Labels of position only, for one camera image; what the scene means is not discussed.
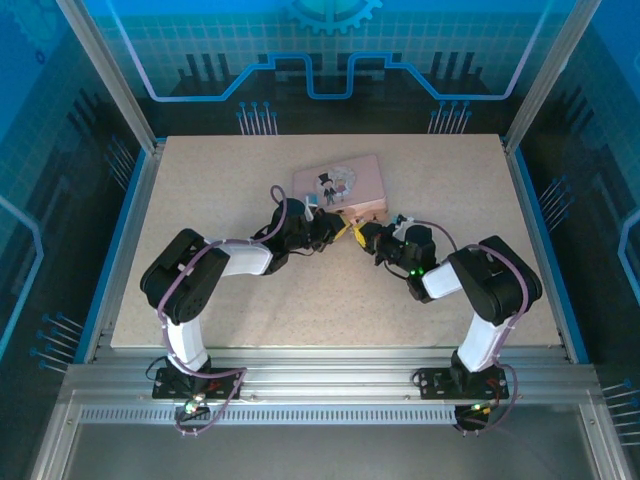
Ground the aluminium enclosure post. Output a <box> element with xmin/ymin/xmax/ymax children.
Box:
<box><xmin>54</xmin><ymin>0</ymin><xmax>167</xmax><ymax>154</ymax></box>
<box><xmin>501</xmin><ymin>0</ymin><xmax>601</xmax><ymax>154</ymax></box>

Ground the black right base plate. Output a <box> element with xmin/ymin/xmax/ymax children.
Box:
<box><xmin>415</xmin><ymin>367</ymin><xmax>510</xmax><ymax>401</ymax></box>

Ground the slotted cable duct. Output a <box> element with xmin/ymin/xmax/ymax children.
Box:
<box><xmin>79</xmin><ymin>406</ymin><xmax>464</xmax><ymax>427</ymax></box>

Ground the aluminium side rail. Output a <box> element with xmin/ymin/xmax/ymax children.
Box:
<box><xmin>82</xmin><ymin>142</ymin><xmax>167</xmax><ymax>364</ymax></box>
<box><xmin>501</xmin><ymin>139</ymin><xmax>576</xmax><ymax>364</ymax></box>

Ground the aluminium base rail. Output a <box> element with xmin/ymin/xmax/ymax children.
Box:
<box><xmin>64</xmin><ymin>344</ymin><xmax>601</xmax><ymax>412</ymax></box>

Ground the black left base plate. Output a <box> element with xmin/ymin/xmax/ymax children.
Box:
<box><xmin>152</xmin><ymin>367</ymin><xmax>244</xmax><ymax>401</ymax></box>

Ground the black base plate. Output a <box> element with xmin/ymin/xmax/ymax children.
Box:
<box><xmin>152</xmin><ymin>367</ymin><xmax>244</xmax><ymax>401</ymax></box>
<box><xmin>415</xmin><ymin>367</ymin><xmax>510</xmax><ymax>401</ymax></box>

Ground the pink tin with wedding couple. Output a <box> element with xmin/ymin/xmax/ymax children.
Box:
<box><xmin>292</xmin><ymin>153</ymin><xmax>391</xmax><ymax>225</ymax></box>

